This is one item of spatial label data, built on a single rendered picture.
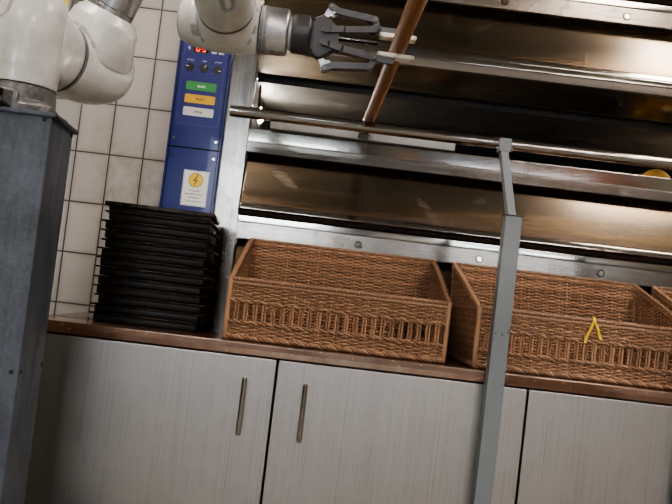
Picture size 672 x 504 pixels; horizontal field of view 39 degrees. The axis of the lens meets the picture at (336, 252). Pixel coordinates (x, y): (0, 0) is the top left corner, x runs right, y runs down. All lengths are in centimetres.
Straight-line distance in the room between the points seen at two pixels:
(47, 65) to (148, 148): 94
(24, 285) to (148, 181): 105
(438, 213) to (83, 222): 105
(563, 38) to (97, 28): 148
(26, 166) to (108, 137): 102
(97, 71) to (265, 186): 87
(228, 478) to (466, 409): 59
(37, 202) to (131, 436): 69
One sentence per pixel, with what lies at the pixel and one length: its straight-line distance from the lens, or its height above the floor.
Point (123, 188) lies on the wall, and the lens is 290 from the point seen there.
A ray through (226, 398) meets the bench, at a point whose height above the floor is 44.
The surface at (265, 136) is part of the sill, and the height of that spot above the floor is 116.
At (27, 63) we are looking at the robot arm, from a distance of 199.
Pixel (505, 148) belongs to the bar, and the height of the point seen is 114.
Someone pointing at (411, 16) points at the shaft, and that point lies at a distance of 160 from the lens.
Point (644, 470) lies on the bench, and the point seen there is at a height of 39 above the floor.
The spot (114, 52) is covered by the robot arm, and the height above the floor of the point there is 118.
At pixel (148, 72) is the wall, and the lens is 294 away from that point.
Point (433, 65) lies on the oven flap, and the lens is 277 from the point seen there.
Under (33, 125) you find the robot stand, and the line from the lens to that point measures 193.
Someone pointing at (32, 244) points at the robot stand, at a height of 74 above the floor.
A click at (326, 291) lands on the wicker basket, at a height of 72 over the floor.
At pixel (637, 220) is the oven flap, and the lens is 300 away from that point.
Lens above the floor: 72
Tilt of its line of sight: 3 degrees up
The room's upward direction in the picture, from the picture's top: 7 degrees clockwise
